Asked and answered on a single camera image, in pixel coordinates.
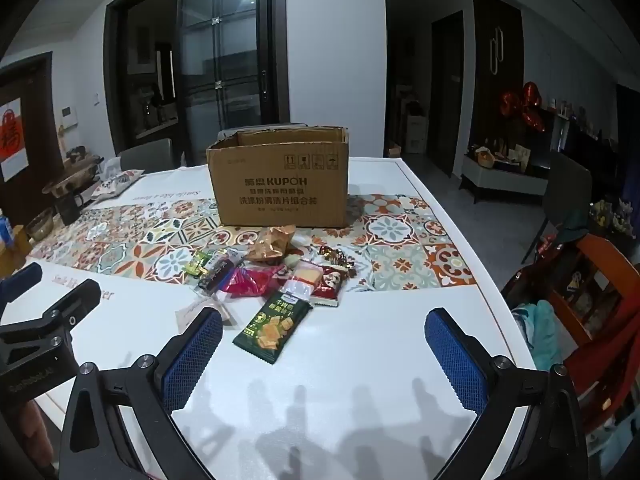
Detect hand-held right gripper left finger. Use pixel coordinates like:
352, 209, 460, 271
59, 306, 224, 480

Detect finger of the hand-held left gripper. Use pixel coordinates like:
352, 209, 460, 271
0, 279, 104, 361
0, 262, 44, 311

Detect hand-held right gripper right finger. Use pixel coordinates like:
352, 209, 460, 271
424, 308, 589, 480

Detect brown cardboard box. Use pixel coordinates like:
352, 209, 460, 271
206, 126, 351, 229

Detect person's left hand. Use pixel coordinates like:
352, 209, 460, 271
17, 400, 56, 466

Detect pale clear snack packet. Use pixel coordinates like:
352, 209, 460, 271
174, 292, 236, 334

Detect blue bottle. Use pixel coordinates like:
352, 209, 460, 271
0, 210, 16, 249

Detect glass bowl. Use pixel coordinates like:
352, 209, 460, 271
25, 208, 56, 241

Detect black mug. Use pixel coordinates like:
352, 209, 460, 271
54, 192, 86, 226

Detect dark green cracker packet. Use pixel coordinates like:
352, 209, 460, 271
232, 294, 314, 366

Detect dark purple snack packet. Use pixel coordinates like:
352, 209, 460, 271
197, 255, 241, 294

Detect teal cloth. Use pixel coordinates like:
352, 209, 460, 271
512, 300, 566, 372

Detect magenta snack packet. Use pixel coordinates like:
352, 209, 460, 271
220, 265, 286, 302

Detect small green snack packet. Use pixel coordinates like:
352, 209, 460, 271
185, 252, 216, 276

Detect metal pot with lid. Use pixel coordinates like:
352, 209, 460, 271
42, 157, 104, 196

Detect white printed bag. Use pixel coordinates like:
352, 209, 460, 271
92, 167, 146, 204

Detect orange crinkled snack bag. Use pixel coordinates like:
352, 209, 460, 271
245, 225, 299, 264

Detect yellow white snack packet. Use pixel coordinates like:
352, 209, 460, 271
282, 260, 326, 306

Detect red white door poster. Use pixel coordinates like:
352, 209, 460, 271
0, 97, 24, 184

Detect red white snack packet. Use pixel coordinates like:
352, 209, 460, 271
311, 265, 349, 308

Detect foil wrapped candies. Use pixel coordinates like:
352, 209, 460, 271
312, 245, 356, 276

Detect grey dining chair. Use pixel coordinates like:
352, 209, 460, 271
117, 138, 176, 174
218, 122, 308, 142

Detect dark wooden door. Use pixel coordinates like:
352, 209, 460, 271
0, 52, 67, 226

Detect orange wooden chair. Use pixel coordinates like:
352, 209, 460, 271
502, 235, 640, 436

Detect low white cabinet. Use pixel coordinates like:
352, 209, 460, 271
460, 152, 551, 206

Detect dark green chair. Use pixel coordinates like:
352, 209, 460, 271
522, 152, 594, 266

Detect white carton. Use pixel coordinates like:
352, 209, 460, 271
406, 114, 429, 155

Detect dark hallway door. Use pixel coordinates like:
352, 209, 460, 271
431, 10, 474, 177

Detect red foil balloons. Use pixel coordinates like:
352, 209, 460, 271
500, 82, 549, 134

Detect glass sliding door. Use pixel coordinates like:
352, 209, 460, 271
175, 0, 291, 166

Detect dark cabinet with white handles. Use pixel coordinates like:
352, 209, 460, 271
472, 0, 526, 157

